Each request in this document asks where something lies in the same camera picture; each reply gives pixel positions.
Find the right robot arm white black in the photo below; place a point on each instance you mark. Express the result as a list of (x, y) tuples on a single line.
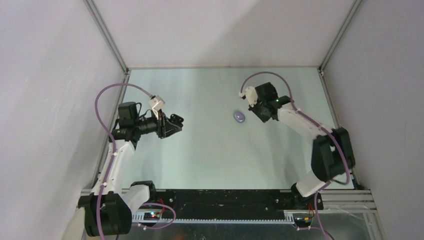
[(332, 152)]

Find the right controller board with leds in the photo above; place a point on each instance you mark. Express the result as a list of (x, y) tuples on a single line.
[(303, 222)]

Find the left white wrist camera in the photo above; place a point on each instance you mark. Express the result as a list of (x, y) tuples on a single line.
[(156, 104)]

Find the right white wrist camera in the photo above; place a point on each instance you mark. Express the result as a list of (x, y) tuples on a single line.
[(249, 94)]

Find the purple earbud charging case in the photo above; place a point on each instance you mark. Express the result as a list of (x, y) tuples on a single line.
[(239, 117)]

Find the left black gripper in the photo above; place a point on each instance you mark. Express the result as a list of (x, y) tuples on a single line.
[(163, 124)]

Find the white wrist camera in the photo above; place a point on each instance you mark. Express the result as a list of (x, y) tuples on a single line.
[(249, 94), (156, 104)]

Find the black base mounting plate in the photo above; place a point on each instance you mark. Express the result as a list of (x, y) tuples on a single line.
[(235, 204)]

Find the controller board with leds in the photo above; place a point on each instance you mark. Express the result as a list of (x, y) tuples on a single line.
[(151, 216), (303, 222)]

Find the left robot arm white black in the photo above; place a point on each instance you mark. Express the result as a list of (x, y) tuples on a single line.
[(108, 210)]

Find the left controller board with leds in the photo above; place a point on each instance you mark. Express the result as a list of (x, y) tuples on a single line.
[(151, 216)]

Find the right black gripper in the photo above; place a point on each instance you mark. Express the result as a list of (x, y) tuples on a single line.
[(264, 118)]

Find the grey slotted cable duct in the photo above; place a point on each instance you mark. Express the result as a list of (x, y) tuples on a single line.
[(141, 218)]

